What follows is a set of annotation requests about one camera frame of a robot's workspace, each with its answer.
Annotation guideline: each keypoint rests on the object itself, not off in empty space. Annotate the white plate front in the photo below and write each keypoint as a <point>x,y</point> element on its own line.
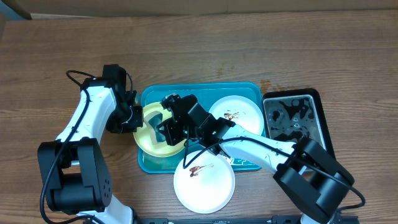
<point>206,185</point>

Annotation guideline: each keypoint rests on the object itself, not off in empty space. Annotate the black water tray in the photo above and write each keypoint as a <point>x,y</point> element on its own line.
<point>291,115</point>

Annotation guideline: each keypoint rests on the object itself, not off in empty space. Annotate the teal plastic tray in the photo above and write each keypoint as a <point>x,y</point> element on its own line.
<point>207,94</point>

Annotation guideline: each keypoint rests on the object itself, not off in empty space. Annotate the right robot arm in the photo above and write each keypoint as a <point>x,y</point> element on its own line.
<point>314,181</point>

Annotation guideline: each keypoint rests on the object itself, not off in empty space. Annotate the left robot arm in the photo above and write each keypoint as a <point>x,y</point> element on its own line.
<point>76,179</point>

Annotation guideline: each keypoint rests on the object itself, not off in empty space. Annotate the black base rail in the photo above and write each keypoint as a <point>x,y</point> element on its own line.
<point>278,219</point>

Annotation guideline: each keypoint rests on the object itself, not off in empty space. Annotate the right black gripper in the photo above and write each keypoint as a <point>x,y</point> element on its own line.
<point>170,127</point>

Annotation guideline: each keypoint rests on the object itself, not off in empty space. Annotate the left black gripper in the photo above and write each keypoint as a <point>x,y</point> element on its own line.
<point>138,122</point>

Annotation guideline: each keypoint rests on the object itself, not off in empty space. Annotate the white plate right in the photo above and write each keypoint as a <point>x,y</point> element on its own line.
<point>240,110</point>

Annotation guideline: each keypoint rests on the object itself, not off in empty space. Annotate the yellow green sponge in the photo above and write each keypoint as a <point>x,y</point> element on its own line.
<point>152,120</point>

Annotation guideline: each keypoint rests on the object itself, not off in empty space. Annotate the white plate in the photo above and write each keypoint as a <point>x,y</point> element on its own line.
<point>240,110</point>
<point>206,185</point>

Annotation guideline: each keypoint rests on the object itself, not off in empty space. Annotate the yellow-green plate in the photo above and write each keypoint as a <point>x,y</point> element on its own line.
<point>142,136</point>

